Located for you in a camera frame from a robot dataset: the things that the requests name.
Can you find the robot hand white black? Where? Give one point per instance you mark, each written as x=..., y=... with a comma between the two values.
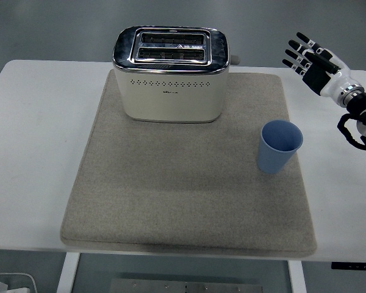
x=318, y=76

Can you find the light blue plastic cup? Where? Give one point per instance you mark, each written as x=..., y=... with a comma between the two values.
x=273, y=158

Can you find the cream two-slot toaster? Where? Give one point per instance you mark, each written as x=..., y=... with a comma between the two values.
x=170, y=97

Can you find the beige fabric mat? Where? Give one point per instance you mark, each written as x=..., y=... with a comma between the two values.
x=177, y=189

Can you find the black table control panel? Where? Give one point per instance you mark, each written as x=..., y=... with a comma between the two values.
x=353, y=266

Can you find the white table leg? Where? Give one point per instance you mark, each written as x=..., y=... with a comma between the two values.
x=67, y=273
x=297, y=276

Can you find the white plastic bin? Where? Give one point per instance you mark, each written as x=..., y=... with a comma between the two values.
x=15, y=282

